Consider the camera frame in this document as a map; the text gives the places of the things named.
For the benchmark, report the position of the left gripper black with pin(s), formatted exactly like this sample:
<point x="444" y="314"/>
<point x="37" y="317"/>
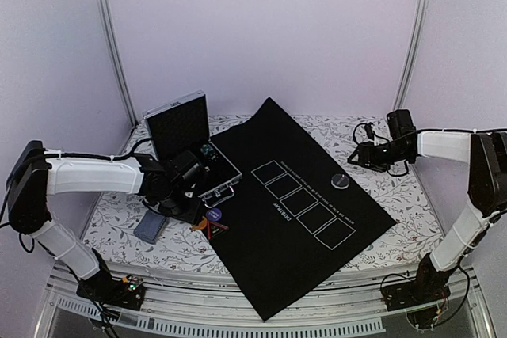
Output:
<point x="193" y="215"/>

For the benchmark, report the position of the orange big blind button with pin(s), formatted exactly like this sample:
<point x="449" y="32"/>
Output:
<point x="201" y="225"/>

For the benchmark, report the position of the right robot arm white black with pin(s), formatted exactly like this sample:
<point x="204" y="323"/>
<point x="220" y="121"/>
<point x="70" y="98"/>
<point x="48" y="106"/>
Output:
<point x="484" y="154"/>

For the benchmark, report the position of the black red triangle button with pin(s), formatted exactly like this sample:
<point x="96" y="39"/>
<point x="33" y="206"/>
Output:
<point x="214" y="229"/>

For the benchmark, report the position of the green poker chip stack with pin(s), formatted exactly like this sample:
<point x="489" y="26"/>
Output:
<point x="209" y="153"/>

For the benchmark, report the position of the blue playing card deck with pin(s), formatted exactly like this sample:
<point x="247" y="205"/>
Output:
<point x="150" y="227"/>

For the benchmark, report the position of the right aluminium frame post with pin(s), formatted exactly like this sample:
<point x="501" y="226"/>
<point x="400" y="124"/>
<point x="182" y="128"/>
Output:
<point x="420" y="13"/>

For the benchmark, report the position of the purple small blind button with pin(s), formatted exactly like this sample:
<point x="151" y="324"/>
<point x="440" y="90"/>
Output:
<point x="214" y="214"/>

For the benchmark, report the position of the aluminium poker chip case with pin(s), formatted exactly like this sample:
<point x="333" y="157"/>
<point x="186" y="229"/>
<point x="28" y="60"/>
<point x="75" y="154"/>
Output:
<point x="182" y="124"/>

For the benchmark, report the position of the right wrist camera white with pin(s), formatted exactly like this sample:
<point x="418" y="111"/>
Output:
<point x="370" y="133"/>

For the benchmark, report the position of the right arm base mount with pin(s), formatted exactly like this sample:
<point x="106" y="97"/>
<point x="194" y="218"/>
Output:
<point x="422" y="311"/>

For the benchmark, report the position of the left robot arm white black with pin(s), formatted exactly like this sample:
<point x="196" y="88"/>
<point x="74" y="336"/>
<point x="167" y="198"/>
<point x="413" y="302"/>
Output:
<point x="171" y="186"/>

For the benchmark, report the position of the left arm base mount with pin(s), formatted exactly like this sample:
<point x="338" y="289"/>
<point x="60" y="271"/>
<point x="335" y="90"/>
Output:
<point x="126" y="293"/>

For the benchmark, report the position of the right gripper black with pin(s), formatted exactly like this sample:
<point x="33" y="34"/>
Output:
<point x="367" y="157"/>

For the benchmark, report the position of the black poker play mat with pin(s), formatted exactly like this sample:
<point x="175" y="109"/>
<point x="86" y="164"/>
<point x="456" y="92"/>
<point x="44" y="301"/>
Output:
<point x="289" y="228"/>

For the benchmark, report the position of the black round dealer button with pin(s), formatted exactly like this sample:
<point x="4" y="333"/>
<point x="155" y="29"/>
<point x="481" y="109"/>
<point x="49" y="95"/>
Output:
<point x="340" y="181"/>

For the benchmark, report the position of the left aluminium frame post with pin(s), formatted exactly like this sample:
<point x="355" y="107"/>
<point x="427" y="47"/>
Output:
<point x="117" y="66"/>

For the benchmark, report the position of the aluminium frame post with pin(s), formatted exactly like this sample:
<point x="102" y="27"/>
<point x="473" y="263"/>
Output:
<point x="420" y="13"/>
<point x="117" y="66"/>

